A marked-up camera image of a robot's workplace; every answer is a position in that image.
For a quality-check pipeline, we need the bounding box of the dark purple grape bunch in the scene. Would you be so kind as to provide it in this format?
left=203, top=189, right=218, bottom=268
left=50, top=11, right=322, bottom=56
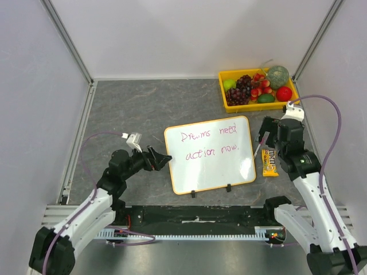
left=225, top=88, right=251, bottom=106

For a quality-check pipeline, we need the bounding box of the yellow candy packet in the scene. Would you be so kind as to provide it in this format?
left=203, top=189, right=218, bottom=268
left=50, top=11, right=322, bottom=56
left=261, top=150, right=279, bottom=177

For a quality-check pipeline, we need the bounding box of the orange framed whiteboard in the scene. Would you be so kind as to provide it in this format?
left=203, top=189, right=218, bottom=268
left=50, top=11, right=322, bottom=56
left=164, top=116, right=256, bottom=195

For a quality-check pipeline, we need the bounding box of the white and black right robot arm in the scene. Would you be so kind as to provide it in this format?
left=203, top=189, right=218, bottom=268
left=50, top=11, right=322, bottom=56
left=257, top=116, right=366, bottom=274

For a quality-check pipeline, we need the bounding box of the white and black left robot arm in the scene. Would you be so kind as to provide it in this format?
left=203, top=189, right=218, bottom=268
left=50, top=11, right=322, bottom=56
left=29, top=147, right=172, bottom=274

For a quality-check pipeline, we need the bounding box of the green apple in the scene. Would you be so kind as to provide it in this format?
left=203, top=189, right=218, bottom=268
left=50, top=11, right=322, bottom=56
left=223, top=79, right=237, bottom=91

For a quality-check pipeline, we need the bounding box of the yellow plastic fruit tray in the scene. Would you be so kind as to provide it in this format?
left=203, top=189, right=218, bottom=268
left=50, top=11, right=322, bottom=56
left=218, top=68, right=286, bottom=113

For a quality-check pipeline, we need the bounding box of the aluminium frame post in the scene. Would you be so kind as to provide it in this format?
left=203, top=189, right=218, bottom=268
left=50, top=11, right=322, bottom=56
left=40, top=0, right=94, bottom=85
left=292, top=0, right=345, bottom=84

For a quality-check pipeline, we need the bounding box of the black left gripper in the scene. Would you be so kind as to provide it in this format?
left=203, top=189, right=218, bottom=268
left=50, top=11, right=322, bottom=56
left=122, top=144, right=171, bottom=180

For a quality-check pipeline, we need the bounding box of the right aluminium frame post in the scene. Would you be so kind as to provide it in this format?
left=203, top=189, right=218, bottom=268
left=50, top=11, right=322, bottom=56
left=292, top=0, right=345, bottom=84

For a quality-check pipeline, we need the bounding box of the red cherry cluster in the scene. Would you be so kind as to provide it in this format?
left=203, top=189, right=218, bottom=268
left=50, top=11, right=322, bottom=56
left=250, top=73, right=275, bottom=103

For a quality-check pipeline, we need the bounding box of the dark red grape bunch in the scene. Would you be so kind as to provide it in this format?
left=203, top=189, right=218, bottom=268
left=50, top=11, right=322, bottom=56
left=236, top=74, right=252, bottom=90

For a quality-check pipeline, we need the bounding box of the green netted melon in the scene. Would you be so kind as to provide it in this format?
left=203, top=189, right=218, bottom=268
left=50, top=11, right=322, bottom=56
left=266, top=65, right=289, bottom=90

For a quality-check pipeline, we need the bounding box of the left aluminium floor rail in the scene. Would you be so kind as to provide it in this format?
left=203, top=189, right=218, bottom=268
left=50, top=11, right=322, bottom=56
left=56, top=82, right=97, bottom=205

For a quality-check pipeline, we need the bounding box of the light blue slotted cable duct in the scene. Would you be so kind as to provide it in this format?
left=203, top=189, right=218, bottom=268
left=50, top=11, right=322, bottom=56
left=94, top=226, right=286, bottom=241

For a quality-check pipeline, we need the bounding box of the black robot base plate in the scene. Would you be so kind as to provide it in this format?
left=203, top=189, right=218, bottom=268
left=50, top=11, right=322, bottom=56
left=112, top=206, right=282, bottom=235

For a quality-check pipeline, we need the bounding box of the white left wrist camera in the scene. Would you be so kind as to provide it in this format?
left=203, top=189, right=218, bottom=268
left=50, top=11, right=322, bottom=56
left=122, top=132, right=143, bottom=152

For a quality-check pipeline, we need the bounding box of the left aluminium frame post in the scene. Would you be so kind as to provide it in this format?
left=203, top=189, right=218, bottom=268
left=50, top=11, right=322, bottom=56
left=40, top=0, right=94, bottom=85

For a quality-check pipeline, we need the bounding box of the red apple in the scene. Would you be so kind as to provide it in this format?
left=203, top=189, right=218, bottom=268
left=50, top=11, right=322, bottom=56
left=276, top=87, right=293, bottom=102

